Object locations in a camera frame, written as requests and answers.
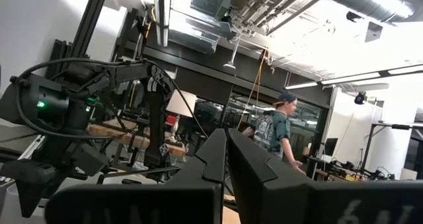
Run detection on long black arm cable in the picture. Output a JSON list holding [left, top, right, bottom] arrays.
[[145, 60, 210, 139]]

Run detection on long ceiling light fixture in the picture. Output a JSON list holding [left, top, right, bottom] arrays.
[[153, 0, 173, 48]]

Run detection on black metal stand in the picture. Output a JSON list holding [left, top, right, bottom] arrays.
[[359, 122, 423, 175]]

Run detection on black ceiling camera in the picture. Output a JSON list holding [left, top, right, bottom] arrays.
[[353, 90, 368, 106]]

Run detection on cluttered desk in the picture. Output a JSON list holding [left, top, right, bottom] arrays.
[[305, 155, 397, 182]]

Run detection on person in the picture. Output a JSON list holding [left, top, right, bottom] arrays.
[[242, 91, 307, 176]]

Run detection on yellow hanging cable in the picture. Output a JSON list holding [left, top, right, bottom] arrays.
[[235, 48, 269, 131]]

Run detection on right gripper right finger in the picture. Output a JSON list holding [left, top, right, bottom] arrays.
[[227, 128, 423, 224]]

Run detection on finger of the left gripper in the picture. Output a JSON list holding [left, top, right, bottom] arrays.
[[29, 183, 46, 218], [15, 181, 30, 218]]

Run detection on looped black arm cable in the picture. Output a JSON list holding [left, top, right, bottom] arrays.
[[11, 57, 128, 141]]

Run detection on small black monitor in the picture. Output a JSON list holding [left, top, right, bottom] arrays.
[[323, 137, 339, 157]]

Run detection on ceiling light strip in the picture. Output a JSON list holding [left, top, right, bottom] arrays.
[[320, 71, 381, 86], [387, 63, 423, 75], [284, 81, 319, 91]]

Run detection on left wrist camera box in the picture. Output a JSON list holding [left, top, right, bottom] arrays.
[[70, 143, 110, 178]]

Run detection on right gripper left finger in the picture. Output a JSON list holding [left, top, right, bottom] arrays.
[[44, 128, 227, 224]]

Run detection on wooden workbench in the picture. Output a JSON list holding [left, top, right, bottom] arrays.
[[86, 117, 188, 159]]

